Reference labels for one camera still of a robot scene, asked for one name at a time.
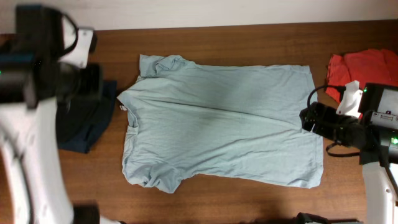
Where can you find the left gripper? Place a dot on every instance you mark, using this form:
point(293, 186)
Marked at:
point(95, 88)

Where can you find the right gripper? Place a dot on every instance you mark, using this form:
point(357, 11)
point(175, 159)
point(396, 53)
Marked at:
point(320, 127)

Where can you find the light blue t-shirt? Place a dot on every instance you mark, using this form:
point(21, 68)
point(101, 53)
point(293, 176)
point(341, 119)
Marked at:
point(186, 119)

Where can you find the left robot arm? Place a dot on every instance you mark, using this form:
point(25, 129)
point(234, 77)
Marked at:
point(30, 91)

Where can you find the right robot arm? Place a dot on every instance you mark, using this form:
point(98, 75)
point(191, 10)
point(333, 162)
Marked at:
point(373, 138)

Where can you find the dark navy folded garment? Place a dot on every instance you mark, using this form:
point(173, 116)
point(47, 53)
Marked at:
point(80, 127)

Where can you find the red t-shirt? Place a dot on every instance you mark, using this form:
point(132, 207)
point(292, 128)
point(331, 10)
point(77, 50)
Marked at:
point(368, 66)

